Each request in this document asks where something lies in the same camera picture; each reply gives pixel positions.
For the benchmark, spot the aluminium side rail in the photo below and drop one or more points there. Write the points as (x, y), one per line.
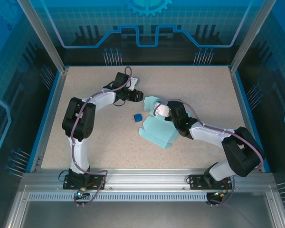
(240, 95)
(50, 114)

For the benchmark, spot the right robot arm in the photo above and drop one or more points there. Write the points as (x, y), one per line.
(240, 152)

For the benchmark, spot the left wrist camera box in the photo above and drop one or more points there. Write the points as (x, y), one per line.
(134, 83)

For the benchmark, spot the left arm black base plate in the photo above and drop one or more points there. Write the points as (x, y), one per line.
(97, 181)

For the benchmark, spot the aluminium frame post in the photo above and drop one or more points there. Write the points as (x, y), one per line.
(251, 35)
(45, 35)

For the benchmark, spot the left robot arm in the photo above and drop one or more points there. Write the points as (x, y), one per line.
(78, 118)

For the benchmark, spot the small blue cube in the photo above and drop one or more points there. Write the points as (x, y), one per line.
(138, 118)

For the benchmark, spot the aluminium frame beam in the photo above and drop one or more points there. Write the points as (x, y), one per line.
(145, 177)

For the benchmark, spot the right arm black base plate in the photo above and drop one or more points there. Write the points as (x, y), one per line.
(194, 181)

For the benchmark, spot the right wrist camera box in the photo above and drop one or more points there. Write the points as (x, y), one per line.
(162, 110)

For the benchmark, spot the light teal paper box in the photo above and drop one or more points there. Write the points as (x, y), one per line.
(156, 131)

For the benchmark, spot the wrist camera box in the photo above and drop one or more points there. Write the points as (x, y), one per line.
(162, 110)
(134, 83)

